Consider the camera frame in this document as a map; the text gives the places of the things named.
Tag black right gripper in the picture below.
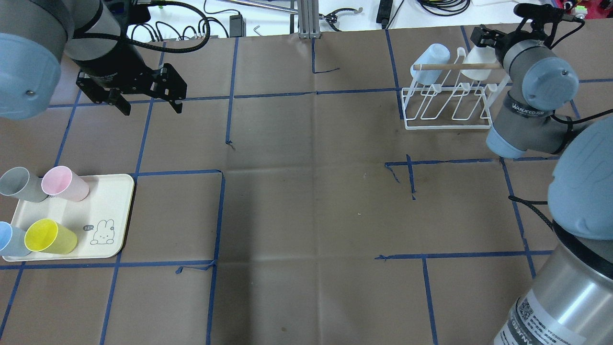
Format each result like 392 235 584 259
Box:
469 25 522 60

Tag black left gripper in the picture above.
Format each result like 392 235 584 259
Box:
75 46 187 116

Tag white cup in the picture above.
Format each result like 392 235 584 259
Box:
460 46 498 81

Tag light blue cup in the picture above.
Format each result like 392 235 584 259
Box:
411 43 451 85

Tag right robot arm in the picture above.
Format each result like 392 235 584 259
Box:
471 24 612 345

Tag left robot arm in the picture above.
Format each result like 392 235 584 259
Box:
0 0 187 120

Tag pink cup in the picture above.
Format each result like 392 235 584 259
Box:
41 166 90 202

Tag grey cup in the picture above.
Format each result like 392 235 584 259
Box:
0 167 48 203

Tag yellow cup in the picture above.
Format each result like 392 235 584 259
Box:
24 218 78 254

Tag black power adapter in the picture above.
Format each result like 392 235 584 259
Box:
375 0 393 29

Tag cream tray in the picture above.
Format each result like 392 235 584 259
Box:
2 174 135 262

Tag coiled black cable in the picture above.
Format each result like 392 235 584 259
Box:
417 0 472 17

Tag white wire cup rack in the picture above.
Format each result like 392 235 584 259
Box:
401 46 510 130

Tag aluminium frame post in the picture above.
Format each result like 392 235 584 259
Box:
297 0 320 39

